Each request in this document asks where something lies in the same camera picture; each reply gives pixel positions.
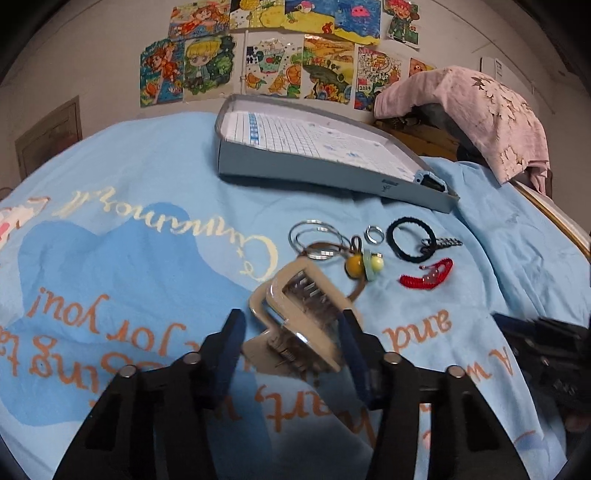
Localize large silver key ring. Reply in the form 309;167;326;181
289;220;345;252
302;231;352;260

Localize black chain hair clip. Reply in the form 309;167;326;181
420;236;463;252

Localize pink floral cloth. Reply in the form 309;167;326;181
373;66;552;195

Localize black hair tie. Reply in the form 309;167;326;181
387;217;437;265

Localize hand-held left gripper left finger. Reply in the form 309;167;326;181
53;308;247;480

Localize light blue printed blanket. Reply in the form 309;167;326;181
0;111;591;480

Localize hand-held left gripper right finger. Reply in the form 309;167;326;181
336;308;532;480

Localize grey tray box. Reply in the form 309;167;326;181
215;93;461;214

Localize beige hair claw clip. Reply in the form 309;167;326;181
242;260;365;376

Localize wooden bed frame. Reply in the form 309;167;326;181
374;117;591;259

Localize group of colourful wall drawings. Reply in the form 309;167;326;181
140;0;437;112

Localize brown wall panel door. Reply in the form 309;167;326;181
14;95;83;181

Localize red hair clip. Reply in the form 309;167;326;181
398;258;455;291

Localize brown beaded hair tie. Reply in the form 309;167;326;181
302;235;386;308

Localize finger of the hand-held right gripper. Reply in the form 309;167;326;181
493;313;536;344

